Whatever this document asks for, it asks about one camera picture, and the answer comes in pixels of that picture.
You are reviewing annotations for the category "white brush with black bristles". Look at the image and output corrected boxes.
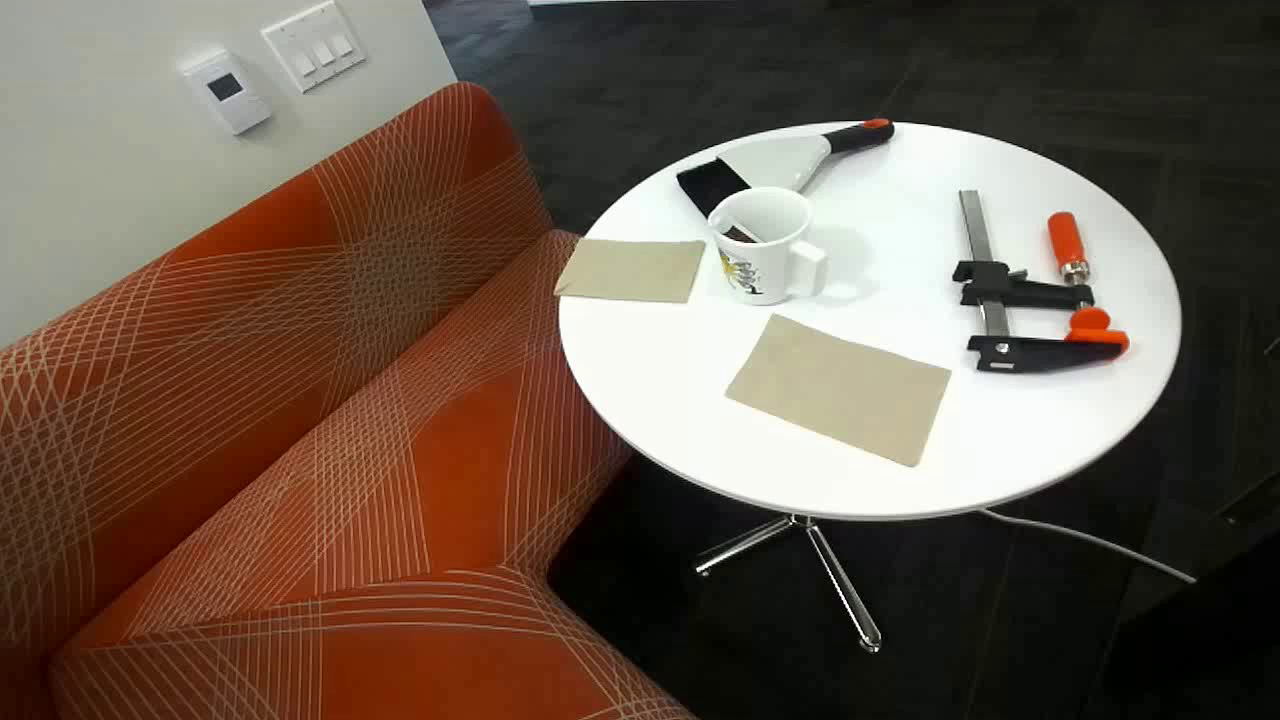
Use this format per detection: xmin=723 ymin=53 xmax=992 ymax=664
xmin=672 ymin=116 xmax=900 ymax=219

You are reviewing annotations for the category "orange patterned sofa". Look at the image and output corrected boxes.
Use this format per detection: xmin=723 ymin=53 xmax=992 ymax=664
xmin=0 ymin=78 xmax=697 ymax=720

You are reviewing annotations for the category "white wall thermostat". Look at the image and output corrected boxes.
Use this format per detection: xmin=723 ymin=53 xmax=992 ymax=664
xmin=177 ymin=44 xmax=274 ymax=138

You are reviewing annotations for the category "white light switch plate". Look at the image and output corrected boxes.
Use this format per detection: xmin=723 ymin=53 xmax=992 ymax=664
xmin=255 ymin=0 xmax=370 ymax=96

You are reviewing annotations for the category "white floor cable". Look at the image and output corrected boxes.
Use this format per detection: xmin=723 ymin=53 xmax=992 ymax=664
xmin=974 ymin=505 xmax=1199 ymax=590

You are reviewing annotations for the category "large beige paper sheet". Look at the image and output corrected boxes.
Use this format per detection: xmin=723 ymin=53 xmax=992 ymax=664
xmin=723 ymin=312 xmax=955 ymax=471

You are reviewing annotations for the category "white ceramic mug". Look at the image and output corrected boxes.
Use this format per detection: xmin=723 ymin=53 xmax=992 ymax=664
xmin=703 ymin=185 xmax=830 ymax=307

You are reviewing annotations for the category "orange and black bar clamp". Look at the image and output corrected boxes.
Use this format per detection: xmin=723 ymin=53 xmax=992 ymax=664
xmin=946 ymin=188 xmax=1132 ymax=377

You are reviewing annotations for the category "chrome table base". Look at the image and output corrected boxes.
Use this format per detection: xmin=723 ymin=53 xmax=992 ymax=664
xmin=690 ymin=511 xmax=887 ymax=654

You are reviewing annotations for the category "small beige paper sheet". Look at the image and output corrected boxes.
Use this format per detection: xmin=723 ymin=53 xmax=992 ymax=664
xmin=550 ymin=234 xmax=713 ymax=307

